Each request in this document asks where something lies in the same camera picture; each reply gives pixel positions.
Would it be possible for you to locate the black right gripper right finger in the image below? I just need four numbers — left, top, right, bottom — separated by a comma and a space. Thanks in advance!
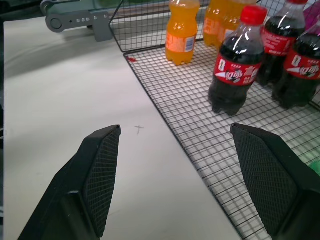
229, 123, 320, 240

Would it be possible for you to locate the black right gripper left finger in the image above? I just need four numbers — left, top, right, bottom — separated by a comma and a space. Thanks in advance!
16, 124, 122, 240

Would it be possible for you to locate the green packet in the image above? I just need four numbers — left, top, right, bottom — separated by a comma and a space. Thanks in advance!
308, 159, 320, 174

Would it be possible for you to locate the cola bottle red cap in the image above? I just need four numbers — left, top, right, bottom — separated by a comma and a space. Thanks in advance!
255, 0, 309, 87
207, 5, 269, 117
271, 23, 320, 110

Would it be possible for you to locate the orange soda bottle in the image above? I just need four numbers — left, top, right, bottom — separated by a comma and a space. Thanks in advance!
165, 0, 201, 66
202, 0, 258, 49

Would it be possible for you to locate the purple snack packet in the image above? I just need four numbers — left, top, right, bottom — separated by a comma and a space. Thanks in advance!
303, 0, 320, 33

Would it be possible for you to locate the black wire mesh basket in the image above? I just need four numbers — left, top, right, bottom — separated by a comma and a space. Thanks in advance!
107, 0, 320, 240

